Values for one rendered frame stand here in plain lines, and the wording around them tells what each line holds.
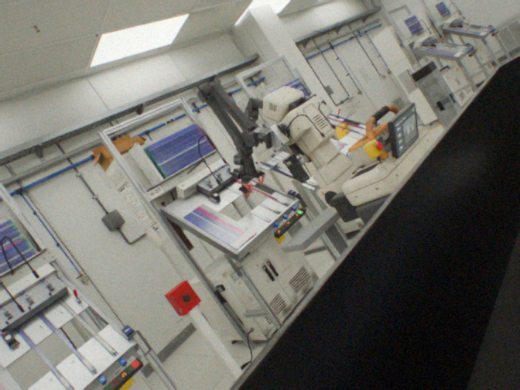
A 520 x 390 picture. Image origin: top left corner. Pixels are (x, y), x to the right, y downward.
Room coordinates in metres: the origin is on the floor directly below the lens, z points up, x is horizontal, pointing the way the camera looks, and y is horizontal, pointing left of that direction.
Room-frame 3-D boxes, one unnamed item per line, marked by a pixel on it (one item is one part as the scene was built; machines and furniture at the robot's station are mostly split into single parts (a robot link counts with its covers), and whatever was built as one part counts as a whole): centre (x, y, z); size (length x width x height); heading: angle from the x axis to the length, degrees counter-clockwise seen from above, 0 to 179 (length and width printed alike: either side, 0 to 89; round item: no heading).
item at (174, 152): (2.95, 0.34, 1.52); 0.51 x 0.13 x 0.27; 129
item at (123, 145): (3.11, 0.61, 1.82); 0.68 x 0.30 x 0.20; 129
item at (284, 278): (3.00, 0.46, 0.31); 0.70 x 0.65 x 0.62; 129
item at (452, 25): (7.08, -4.54, 0.95); 1.36 x 0.82 x 1.90; 39
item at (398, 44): (6.18, -3.40, 0.95); 1.36 x 0.82 x 1.90; 39
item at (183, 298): (2.19, 0.72, 0.39); 0.24 x 0.24 x 0.78; 39
